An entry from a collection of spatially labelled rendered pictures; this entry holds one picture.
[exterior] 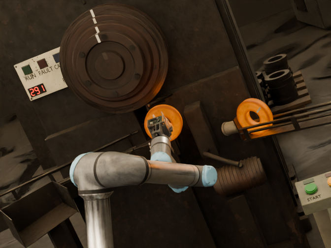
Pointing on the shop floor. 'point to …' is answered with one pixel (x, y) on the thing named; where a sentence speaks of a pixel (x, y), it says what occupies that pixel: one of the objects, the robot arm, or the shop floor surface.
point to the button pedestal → (325, 202)
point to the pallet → (282, 87)
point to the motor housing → (243, 197)
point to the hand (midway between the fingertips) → (161, 119)
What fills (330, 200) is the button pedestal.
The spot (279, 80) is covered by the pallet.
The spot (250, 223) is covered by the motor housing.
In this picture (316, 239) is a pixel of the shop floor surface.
